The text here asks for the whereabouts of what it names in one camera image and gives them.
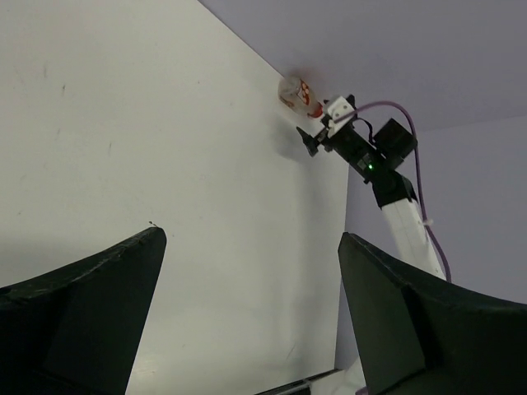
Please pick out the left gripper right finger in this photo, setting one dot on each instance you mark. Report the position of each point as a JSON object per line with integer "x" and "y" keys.
{"x": 480, "y": 340}

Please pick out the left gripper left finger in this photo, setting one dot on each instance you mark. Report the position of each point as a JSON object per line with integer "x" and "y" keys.
{"x": 77, "y": 329}

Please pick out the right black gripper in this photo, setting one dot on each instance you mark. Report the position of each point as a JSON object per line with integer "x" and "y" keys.
{"x": 345, "y": 141}

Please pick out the red label bottle red cap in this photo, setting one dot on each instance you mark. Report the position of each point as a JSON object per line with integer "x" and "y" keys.
{"x": 296, "y": 94}

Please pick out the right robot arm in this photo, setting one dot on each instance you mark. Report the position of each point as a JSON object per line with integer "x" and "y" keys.
{"x": 395, "y": 193}

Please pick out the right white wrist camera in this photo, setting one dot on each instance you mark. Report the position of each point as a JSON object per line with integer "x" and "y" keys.
{"x": 337, "y": 112}

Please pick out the metal base rail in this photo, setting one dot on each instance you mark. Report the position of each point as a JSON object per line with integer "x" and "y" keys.
{"x": 302, "y": 386}

